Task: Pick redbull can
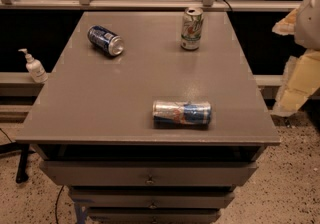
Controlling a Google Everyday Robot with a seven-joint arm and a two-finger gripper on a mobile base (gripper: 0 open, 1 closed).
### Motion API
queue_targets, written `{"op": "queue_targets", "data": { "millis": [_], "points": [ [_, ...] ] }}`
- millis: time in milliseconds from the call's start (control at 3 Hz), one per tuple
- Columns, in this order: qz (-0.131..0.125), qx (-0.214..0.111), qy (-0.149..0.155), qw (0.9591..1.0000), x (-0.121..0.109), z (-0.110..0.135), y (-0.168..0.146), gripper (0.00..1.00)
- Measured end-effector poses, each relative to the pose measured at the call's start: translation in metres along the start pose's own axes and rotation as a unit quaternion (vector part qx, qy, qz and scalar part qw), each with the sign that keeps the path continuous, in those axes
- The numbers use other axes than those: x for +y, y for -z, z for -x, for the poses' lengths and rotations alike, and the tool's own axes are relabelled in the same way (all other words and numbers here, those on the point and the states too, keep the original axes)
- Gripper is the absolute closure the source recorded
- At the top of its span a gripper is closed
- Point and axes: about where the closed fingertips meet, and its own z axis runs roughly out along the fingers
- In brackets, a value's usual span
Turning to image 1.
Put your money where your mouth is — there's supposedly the grey drawer cabinet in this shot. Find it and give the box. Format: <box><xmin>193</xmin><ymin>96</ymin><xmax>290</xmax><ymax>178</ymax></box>
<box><xmin>14</xmin><ymin>11</ymin><xmax>282</xmax><ymax>224</ymax></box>

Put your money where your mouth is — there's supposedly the black metal stand leg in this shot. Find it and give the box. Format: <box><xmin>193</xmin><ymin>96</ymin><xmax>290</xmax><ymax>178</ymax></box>
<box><xmin>16</xmin><ymin>144</ymin><xmax>29</xmax><ymax>184</ymax></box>

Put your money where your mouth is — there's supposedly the blue pepsi can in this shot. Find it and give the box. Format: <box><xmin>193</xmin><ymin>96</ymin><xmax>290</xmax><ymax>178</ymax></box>
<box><xmin>87</xmin><ymin>25</ymin><xmax>124</xmax><ymax>57</ymax></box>

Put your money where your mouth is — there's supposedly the black floor cable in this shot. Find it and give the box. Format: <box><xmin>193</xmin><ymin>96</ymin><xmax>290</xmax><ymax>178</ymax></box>
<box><xmin>54</xmin><ymin>185</ymin><xmax>65</xmax><ymax>224</ymax></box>

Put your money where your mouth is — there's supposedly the white green 7up can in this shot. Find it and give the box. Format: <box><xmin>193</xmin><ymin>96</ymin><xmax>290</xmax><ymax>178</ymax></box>
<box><xmin>181</xmin><ymin>7</ymin><xmax>204</xmax><ymax>50</ymax></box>

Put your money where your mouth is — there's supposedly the top grey drawer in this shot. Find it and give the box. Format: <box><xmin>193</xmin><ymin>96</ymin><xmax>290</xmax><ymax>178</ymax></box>
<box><xmin>40</xmin><ymin>161</ymin><xmax>257</xmax><ymax>187</ymax></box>

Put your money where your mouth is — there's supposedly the silver blue redbull can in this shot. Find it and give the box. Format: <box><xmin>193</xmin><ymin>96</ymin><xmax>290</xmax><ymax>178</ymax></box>
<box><xmin>152</xmin><ymin>100</ymin><xmax>212</xmax><ymax>125</ymax></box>

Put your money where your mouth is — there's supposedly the bottom grey drawer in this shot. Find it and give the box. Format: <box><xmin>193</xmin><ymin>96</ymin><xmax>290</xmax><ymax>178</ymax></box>
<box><xmin>88</xmin><ymin>208</ymin><xmax>220</xmax><ymax>224</ymax></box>

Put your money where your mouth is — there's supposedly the white pump soap bottle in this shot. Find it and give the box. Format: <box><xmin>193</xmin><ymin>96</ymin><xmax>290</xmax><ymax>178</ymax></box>
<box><xmin>19</xmin><ymin>48</ymin><xmax>48</xmax><ymax>83</ymax></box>

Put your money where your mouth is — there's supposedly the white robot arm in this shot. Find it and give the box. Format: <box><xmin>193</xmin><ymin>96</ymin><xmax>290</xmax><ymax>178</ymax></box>
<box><xmin>272</xmin><ymin>0</ymin><xmax>320</xmax><ymax>117</ymax></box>

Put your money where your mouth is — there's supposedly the grey drawer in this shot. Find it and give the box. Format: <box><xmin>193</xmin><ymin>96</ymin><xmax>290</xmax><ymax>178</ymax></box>
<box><xmin>40</xmin><ymin>161</ymin><xmax>257</xmax><ymax>187</ymax></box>
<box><xmin>88</xmin><ymin>208</ymin><xmax>220</xmax><ymax>224</ymax></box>
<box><xmin>70</xmin><ymin>187</ymin><xmax>234</xmax><ymax>209</ymax></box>

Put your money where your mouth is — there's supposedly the middle grey drawer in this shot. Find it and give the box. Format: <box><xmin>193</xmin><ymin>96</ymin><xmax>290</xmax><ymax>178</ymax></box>
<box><xmin>70</xmin><ymin>187</ymin><xmax>234</xmax><ymax>209</ymax></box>

